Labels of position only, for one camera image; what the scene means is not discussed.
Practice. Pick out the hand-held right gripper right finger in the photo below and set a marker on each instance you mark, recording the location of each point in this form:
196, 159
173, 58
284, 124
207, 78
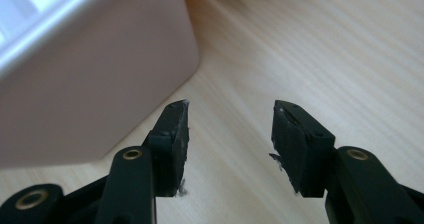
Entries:
300, 150

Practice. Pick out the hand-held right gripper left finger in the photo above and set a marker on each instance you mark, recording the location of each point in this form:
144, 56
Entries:
171, 144

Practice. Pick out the pink storage box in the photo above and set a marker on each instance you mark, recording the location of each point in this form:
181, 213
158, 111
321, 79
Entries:
83, 100

